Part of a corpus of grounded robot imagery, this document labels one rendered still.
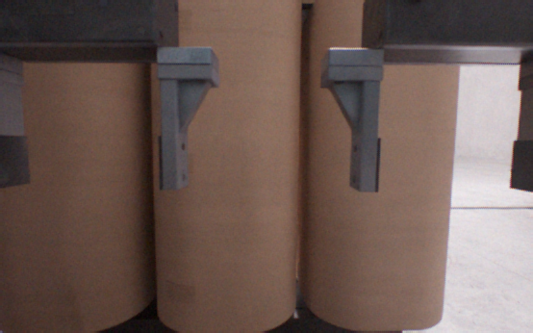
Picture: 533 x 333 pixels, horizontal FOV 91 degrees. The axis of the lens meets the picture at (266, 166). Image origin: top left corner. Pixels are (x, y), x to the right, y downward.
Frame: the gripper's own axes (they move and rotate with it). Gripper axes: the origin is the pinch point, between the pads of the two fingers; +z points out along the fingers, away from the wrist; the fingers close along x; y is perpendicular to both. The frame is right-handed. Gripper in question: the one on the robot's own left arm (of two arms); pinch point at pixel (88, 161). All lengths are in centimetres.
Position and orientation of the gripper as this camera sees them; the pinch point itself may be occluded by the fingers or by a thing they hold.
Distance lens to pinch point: 25.0
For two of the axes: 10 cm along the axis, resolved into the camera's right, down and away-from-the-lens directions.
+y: 0.1, -0.9, 10.0
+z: -0.1, 10.0, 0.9
